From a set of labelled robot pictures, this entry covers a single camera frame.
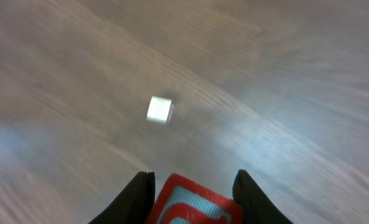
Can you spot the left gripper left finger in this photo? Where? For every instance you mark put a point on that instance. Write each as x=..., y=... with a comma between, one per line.
x=133, y=204

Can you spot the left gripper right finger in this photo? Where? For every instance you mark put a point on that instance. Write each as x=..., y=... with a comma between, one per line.
x=257, y=207

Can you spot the red letter U block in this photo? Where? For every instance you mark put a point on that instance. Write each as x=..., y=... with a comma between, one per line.
x=182, y=200

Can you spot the white letter I block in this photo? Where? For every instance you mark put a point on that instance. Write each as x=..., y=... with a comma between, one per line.
x=160, y=110

